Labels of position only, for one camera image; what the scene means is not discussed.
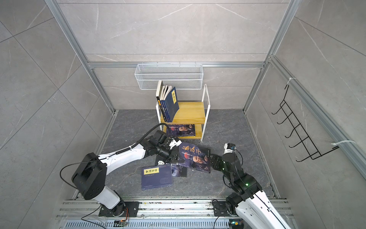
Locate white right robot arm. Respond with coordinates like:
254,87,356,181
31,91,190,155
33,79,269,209
211,153,290,229

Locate white metal wooden shelf rack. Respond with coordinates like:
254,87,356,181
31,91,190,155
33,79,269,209
167,84,211,142

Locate black white-title book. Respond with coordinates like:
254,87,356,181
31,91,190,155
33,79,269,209
155,160,187,177

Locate dark book pages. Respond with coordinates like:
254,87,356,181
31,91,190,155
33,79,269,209
160,86,168,122

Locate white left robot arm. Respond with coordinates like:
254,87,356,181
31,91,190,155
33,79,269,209
71,130,182,216

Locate navy book yin-yang cover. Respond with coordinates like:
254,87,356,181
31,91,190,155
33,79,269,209
164,85,173,123

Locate dark portrait book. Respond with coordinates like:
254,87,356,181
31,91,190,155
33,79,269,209
178,142,211,173
169,124,196,137

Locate black wire hook rack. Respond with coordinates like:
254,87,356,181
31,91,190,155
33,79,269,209
271,85,340,163

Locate black corrugated cable hose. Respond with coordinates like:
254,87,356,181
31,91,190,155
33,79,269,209
114,122,173,155

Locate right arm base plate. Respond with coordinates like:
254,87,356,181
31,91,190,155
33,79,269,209
211,199,230,217

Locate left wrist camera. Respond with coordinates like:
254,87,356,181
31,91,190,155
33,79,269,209
169,137,182,150

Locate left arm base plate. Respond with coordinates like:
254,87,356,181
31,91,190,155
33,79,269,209
98,201,140,217

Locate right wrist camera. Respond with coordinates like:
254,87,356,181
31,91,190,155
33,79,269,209
224,143,236,154

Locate black yellow book on shelf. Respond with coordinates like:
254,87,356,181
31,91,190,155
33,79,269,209
155,80,165,121

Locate white mesh wall basket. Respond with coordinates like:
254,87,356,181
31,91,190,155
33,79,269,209
134,64,204,90

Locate navy yellow-label front book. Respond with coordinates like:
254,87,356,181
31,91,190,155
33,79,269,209
141,164,173,190

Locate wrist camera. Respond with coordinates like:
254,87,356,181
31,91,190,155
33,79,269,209
224,143,236,154
169,137,182,150

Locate blue book yellow label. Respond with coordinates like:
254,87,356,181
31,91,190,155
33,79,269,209
167,87,179,122

